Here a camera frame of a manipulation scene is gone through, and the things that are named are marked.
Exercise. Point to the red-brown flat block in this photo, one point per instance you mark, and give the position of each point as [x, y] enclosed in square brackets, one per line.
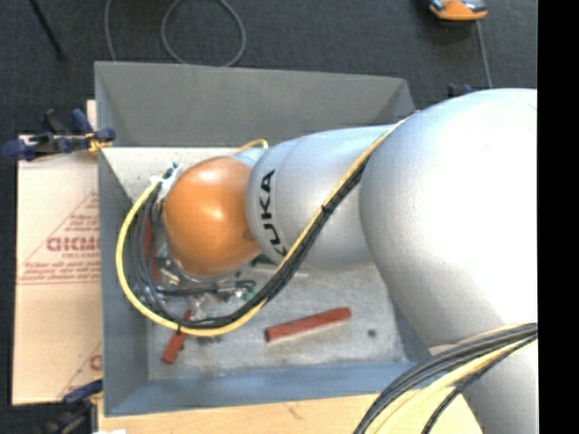
[173, 347]
[308, 324]

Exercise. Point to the brown cardboard board, red print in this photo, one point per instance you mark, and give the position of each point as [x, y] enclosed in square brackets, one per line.
[54, 314]

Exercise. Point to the grey metal bin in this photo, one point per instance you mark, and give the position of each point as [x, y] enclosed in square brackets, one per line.
[235, 106]

